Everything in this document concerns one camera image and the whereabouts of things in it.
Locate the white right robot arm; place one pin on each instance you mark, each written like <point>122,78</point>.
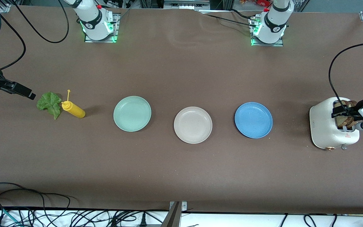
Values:
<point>95,25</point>

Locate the green lettuce leaf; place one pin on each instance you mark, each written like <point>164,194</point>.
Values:
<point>50,102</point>

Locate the black power plug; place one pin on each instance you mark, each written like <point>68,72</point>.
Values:
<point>143,221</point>

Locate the green round plate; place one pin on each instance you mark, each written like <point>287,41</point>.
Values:
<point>132,113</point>

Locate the red packet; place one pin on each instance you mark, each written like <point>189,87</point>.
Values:
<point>262,2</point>

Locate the white two-slot toaster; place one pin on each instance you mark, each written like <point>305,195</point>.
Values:
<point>323,126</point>

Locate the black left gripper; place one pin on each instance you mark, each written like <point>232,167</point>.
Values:
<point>353,108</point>

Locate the aluminium profile bracket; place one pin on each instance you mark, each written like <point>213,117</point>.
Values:
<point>173,216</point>

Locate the beige round plate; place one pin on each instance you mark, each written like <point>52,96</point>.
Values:
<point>193,125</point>

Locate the grey metal box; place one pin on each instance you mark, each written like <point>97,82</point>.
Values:
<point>186,4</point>

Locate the yellow mustard squeeze bottle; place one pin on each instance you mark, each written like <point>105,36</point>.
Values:
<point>74,110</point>

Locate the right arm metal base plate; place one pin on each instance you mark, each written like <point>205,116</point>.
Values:
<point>117,31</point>

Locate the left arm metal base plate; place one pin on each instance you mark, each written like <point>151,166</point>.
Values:
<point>266,44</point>

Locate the blue round plate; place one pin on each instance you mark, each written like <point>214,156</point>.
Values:
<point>253,119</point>

